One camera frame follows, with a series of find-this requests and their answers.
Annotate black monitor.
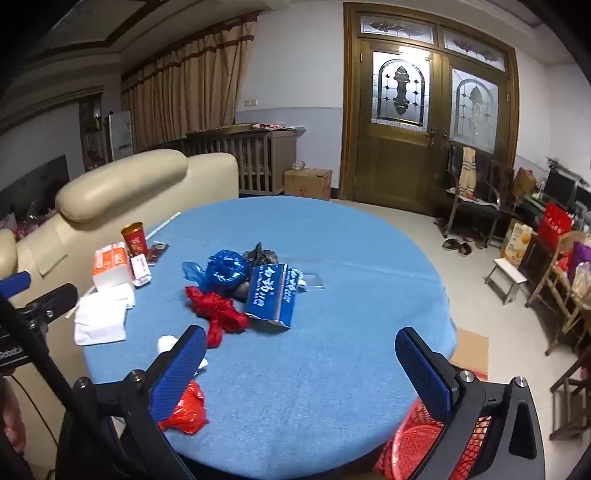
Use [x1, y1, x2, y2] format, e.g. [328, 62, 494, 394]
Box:
[542, 168, 578, 206]

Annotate yellow white carton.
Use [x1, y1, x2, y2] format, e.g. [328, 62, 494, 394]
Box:
[501, 220, 534, 266]

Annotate small white pink box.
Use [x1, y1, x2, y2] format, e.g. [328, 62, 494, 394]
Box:
[130, 255, 152, 287]

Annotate flat cardboard sheet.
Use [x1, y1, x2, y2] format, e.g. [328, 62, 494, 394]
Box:
[450, 328, 489, 374]

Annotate wooden slatted crib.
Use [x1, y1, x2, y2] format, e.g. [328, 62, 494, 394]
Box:
[185, 127, 296, 197]

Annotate red plastic basket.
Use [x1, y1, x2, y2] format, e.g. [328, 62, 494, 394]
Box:
[374, 367, 490, 480]

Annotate beige curtain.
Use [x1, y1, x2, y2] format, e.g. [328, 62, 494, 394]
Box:
[121, 21, 256, 158]

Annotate small red plastic bag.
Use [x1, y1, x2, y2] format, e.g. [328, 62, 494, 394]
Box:
[158, 379, 207, 435]

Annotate dark wooden side table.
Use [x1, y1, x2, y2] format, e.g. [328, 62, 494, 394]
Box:
[517, 233, 555, 289]

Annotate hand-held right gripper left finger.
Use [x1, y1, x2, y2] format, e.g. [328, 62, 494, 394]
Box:
[55, 325, 208, 480]

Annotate black television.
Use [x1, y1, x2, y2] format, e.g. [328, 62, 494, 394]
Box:
[0, 154, 71, 222]

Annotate large brown wooden chair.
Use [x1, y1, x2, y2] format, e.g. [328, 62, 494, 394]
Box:
[549, 344, 591, 439]

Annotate red paper cup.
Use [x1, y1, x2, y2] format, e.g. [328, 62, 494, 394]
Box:
[121, 223, 148, 258]

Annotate white step stool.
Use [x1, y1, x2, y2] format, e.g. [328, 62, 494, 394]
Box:
[485, 258, 529, 305]

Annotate dark plastic bag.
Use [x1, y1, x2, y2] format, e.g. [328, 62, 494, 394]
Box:
[235, 242, 280, 303]

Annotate red gift bag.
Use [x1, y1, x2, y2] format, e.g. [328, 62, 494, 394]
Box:
[538, 202, 573, 236]

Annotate wicker chair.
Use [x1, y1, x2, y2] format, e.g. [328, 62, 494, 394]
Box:
[526, 231, 591, 356]

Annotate small open cardboard box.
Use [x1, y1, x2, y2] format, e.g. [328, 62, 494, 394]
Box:
[513, 167, 537, 197]

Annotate orange white tissue box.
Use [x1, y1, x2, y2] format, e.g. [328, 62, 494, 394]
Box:
[92, 243, 136, 291]

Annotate black metal armchair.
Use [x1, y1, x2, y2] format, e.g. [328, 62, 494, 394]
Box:
[443, 143, 506, 247]

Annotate clear plastic tray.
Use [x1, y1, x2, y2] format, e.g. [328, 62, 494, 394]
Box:
[295, 272, 326, 292]

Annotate blue tablecloth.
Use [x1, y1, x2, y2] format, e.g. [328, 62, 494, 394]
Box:
[83, 196, 458, 480]

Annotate striped towel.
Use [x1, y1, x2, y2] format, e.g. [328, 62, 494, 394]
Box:
[457, 147, 476, 197]

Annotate purple bag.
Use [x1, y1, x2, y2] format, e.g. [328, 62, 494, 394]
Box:
[568, 240, 591, 278]

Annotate dark wooden chair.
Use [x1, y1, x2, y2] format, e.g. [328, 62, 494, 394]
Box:
[489, 159, 515, 199]

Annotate wooden double door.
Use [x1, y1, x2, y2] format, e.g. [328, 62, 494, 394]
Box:
[342, 2, 520, 215]

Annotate beige leather sofa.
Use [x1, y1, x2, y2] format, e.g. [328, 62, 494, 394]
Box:
[0, 150, 240, 480]

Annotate large red plastic bag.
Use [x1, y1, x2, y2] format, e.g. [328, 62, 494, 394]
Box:
[185, 285, 250, 348]

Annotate blue plastic bag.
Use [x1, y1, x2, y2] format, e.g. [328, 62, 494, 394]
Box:
[182, 249, 252, 294]

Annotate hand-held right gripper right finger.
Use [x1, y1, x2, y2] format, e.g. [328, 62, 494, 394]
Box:
[394, 327, 546, 480]

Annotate dark wooden cabinet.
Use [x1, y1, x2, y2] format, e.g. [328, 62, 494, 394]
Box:
[78, 95, 109, 171]

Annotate white tissue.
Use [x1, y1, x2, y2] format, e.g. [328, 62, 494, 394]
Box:
[158, 335, 209, 370]

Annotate blue carton box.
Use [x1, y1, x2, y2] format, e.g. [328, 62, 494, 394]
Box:
[244, 263, 302, 328]

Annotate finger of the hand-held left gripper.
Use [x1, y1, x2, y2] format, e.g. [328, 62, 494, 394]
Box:
[25, 283, 78, 320]
[0, 271, 32, 301]

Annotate brown cardboard box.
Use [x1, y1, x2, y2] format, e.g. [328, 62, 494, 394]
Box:
[283, 168, 333, 200]

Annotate white standing air conditioner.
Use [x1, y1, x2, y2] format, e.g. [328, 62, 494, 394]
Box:
[108, 110, 134, 162]

